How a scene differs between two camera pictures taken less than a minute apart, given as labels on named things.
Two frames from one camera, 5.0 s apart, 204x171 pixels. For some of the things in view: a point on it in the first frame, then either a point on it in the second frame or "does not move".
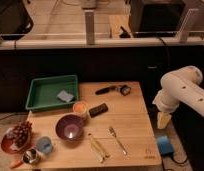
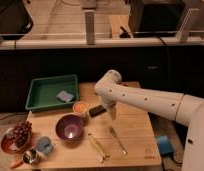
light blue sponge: [65, 96] does not move
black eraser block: [98, 110] does not move
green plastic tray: [53, 91] does not move
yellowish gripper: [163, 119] → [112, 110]
